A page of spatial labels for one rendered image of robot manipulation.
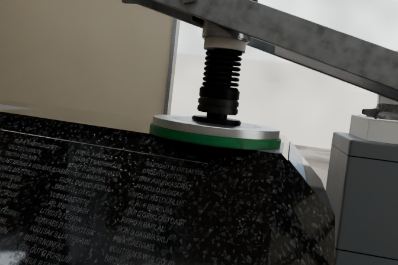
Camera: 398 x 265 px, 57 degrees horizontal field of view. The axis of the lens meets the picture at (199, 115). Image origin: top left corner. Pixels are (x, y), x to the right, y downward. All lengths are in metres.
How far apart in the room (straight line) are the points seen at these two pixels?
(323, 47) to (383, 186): 0.96
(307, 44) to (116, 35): 5.61
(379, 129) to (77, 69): 5.41
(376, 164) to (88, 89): 5.27
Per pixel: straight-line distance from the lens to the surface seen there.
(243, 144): 0.53
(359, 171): 1.44
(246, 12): 0.58
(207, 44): 0.61
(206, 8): 0.58
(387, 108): 1.59
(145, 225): 0.50
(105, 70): 6.11
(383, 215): 1.49
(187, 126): 0.53
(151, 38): 5.88
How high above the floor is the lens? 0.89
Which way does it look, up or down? 3 degrees down
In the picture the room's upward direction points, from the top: 6 degrees clockwise
